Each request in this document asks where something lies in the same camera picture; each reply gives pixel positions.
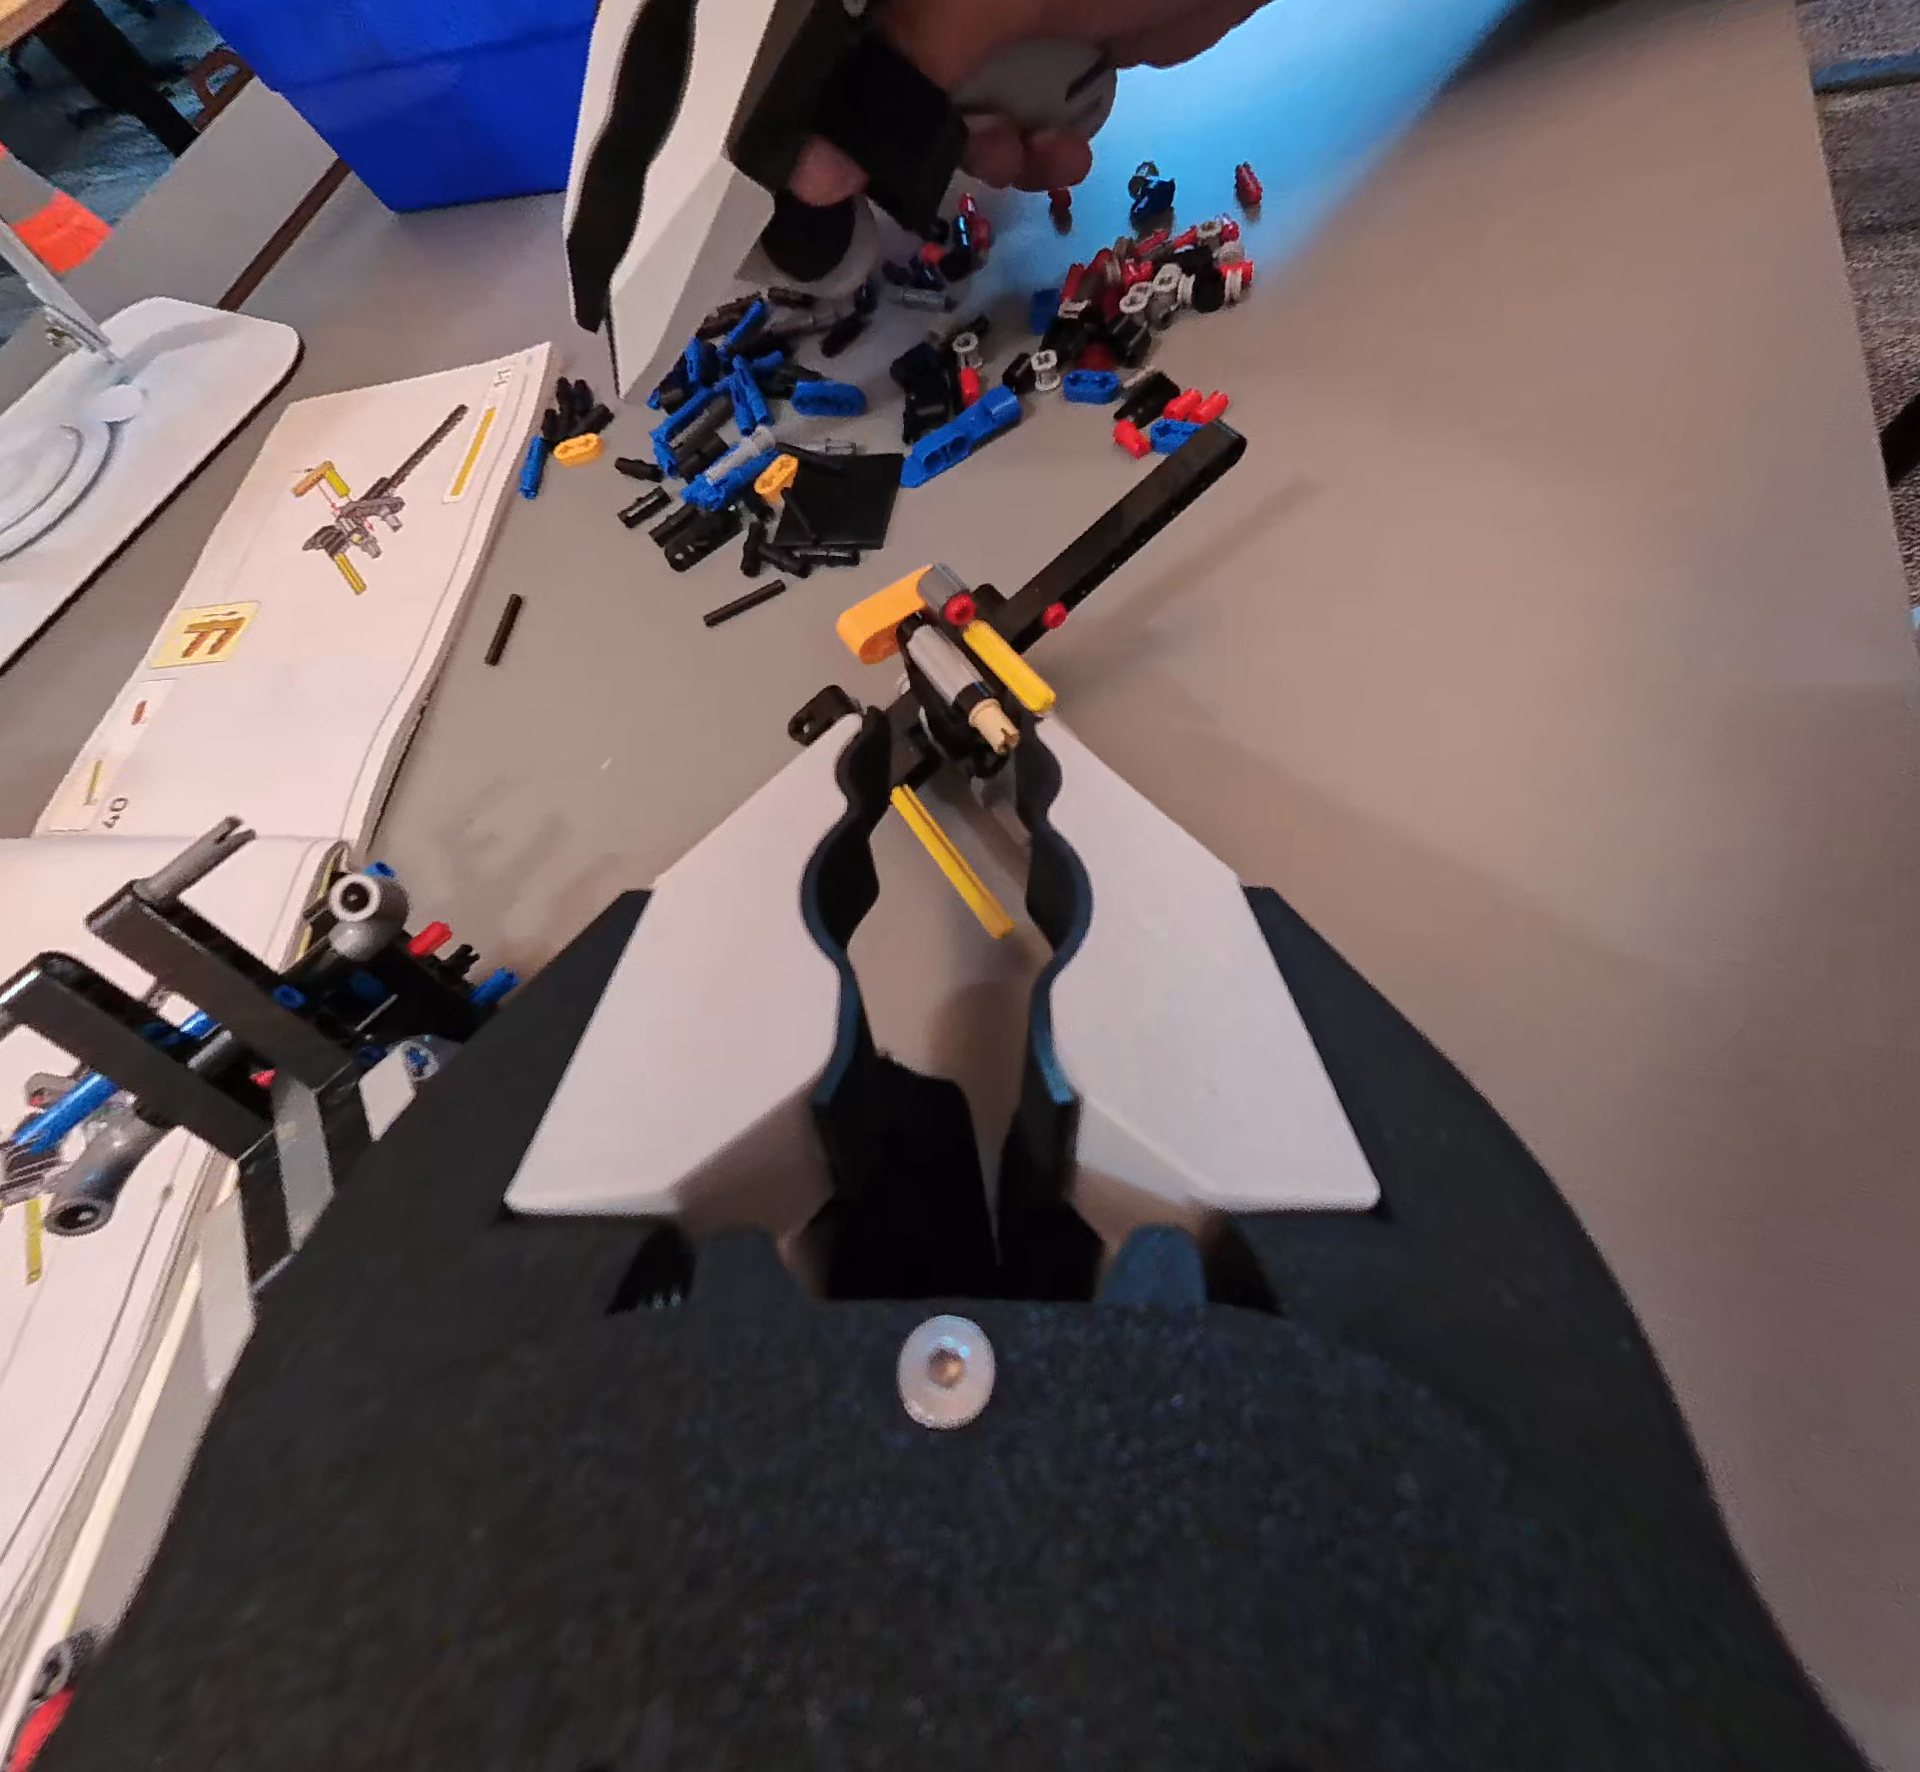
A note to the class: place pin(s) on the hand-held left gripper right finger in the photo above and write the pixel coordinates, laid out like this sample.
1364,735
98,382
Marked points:
1201,1053

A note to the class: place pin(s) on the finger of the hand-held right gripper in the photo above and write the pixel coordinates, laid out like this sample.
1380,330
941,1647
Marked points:
720,183
630,47

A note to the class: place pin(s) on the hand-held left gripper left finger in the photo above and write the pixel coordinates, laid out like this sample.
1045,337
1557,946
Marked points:
675,1053

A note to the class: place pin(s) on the yellow lego axle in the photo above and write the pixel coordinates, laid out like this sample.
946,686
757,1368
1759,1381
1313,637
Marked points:
953,860

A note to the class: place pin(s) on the pile of small lego pins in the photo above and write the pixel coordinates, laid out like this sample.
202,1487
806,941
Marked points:
961,430

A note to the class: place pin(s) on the orange lego liftarm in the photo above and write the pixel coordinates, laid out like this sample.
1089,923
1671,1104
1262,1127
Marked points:
879,620

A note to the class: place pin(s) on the lego vehicle chassis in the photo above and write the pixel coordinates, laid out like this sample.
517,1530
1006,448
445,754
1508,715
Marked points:
181,1037

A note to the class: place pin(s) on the black lego beam subassembly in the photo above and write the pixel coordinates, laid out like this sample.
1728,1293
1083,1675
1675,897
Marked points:
1141,512

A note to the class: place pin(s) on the lego instruction booklet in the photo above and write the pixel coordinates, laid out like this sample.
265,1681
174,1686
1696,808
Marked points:
300,632

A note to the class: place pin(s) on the black lego axle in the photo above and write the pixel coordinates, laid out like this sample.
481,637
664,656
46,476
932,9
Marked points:
503,629

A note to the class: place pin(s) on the blue plastic bin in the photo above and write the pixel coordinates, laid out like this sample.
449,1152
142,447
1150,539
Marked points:
390,32

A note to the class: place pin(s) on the white sign stand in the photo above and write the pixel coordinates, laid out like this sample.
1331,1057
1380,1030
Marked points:
181,376

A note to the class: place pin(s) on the orange plastic object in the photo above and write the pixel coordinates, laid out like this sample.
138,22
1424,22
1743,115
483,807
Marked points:
60,227

